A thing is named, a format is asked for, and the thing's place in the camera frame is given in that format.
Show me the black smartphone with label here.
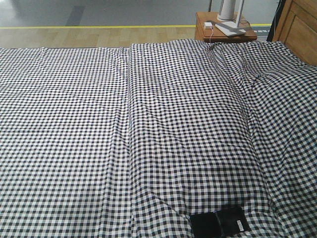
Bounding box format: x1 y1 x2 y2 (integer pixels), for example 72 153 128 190
190 206 251 238

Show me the white desk lamp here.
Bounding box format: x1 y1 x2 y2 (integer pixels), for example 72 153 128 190
215 0 246 36

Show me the black white checkered bedsheet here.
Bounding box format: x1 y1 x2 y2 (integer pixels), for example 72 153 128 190
0 40 317 238

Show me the wooden nightstand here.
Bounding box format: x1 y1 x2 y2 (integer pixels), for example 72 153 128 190
195 12 257 43

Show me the white charger adapter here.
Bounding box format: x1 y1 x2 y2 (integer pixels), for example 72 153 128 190
204 22 212 29

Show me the white cylindrical device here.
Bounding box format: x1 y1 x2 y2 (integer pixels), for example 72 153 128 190
217 0 236 22

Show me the wooden headboard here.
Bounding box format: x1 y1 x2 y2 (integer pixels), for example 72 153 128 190
273 0 317 65

